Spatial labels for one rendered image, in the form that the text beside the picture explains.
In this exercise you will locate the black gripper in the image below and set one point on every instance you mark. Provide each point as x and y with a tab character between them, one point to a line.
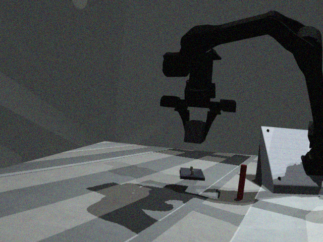
215	107

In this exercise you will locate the dark red peg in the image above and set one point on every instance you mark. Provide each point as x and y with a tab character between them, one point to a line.
241	181

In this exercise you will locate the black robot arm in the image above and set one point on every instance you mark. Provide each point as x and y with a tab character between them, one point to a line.
304	42

